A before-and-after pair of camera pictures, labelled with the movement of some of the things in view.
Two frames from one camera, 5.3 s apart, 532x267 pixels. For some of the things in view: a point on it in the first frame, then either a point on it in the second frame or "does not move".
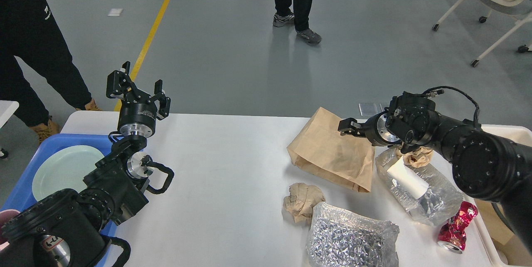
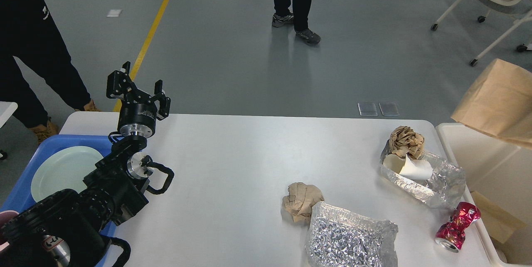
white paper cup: [402, 175] → [416, 169]
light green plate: [64, 168] does not move
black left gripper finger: [119, 85] does not move
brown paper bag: [347, 160] → [498, 101]
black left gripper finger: [164, 101] does not move
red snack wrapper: [452, 234] does not move
